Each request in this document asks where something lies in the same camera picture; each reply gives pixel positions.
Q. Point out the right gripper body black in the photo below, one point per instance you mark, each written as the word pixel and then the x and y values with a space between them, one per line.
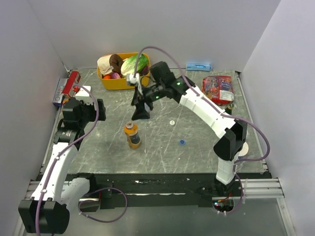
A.
pixel 153 93

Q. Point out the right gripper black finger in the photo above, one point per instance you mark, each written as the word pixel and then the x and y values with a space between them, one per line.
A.
pixel 142 110
pixel 137 98

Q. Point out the orange drink bottle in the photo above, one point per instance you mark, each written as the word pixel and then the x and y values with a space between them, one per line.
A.
pixel 133 138

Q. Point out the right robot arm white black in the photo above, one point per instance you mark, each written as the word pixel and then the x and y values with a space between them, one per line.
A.
pixel 230 131

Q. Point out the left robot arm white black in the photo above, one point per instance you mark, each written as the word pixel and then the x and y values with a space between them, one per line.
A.
pixel 49 208

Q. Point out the blue bottle cap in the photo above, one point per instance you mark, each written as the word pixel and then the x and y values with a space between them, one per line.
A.
pixel 182 142

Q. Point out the yellow plastic basket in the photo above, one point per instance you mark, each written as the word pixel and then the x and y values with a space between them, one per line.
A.
pixel 117 81

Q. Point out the plush cabbage toy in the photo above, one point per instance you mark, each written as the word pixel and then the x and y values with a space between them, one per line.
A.
pixel 130 63

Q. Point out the brown beige plush toy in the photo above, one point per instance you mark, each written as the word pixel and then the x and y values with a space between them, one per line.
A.
pixel 110 64

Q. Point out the blue tissue pack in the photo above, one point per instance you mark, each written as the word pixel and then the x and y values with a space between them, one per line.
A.
pixel 198 67

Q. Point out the red snack bag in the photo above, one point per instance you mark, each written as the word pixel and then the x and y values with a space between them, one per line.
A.
pixel 218 88

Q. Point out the red box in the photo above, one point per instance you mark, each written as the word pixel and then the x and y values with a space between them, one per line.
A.
pixel 73 79

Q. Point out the small dark jar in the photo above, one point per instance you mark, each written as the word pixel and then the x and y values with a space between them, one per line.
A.
pixel 229 108

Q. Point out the purple grey box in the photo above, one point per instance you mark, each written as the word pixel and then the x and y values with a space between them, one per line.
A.
pixel 58 97

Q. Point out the white blue can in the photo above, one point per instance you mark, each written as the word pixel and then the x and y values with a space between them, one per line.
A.
pixel 244 149

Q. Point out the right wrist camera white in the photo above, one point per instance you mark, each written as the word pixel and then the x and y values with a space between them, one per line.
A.
pixel 133 79

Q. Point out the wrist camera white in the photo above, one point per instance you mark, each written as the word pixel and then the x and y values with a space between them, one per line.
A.
pixel 133 79
pixel 84 96

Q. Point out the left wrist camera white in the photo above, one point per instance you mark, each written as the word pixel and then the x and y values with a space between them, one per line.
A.
pixel 84 96

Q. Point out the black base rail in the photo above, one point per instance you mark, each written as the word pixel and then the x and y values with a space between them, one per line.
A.
pixel 152 190

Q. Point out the aluminium frame rail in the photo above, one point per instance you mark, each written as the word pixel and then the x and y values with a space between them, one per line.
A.
pixel 262 188

